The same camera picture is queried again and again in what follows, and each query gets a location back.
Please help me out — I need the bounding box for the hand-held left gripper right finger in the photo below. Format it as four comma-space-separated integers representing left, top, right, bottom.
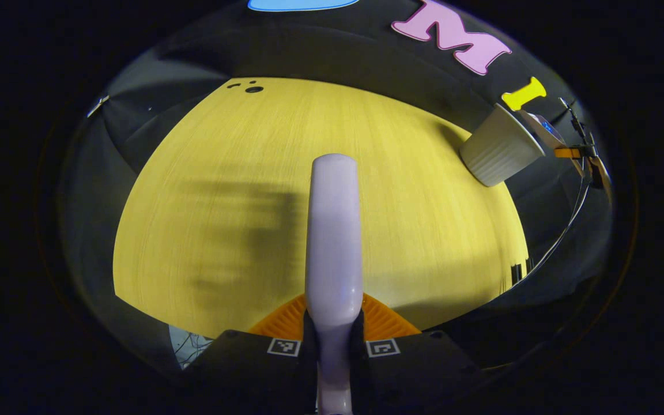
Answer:
349, 292, 489, 415

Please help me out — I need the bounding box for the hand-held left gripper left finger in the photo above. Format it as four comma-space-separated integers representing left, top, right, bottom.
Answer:
179, 293, 320, 415

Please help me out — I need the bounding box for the pale purple dustpan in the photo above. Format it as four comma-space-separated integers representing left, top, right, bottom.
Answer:
518, 110, 568, 152

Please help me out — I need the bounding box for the white ribbed garbage bin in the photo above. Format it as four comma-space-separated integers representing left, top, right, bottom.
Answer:
459, 103, 546, 188

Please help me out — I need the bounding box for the yellow wooden desktop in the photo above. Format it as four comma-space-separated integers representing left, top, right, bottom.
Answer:
113, 77, 530, 341

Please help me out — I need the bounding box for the silver metal clip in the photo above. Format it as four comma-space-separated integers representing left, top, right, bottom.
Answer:
87, 95, 111, 119

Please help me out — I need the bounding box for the thin grey cable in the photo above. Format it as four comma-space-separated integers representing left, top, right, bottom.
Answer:
516, 173, 593, 286

